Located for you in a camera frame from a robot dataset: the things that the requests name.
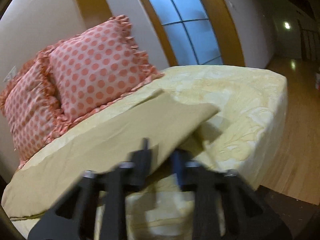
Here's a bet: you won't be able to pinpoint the beige khaki pants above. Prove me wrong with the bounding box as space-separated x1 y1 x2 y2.
61 91 219 182

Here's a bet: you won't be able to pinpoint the yellow patterned bed mattress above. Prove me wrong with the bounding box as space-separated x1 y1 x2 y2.
2 66 287 239

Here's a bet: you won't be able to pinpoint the left pink polka-dot pillow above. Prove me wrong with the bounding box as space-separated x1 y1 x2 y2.
0 51 63 162

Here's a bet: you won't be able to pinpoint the pink polka-dot pillow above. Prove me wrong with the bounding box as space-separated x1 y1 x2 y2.
0 51 63 162
49 15 163 132

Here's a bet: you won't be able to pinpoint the right pink polka-dot pillow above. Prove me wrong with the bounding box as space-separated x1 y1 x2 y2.
49 15 163 132

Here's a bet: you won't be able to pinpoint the frosted glass window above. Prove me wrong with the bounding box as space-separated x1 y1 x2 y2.
149 0 223 66

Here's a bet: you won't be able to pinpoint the white wall socket plate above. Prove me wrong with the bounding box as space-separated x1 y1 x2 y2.
3 66 17 83

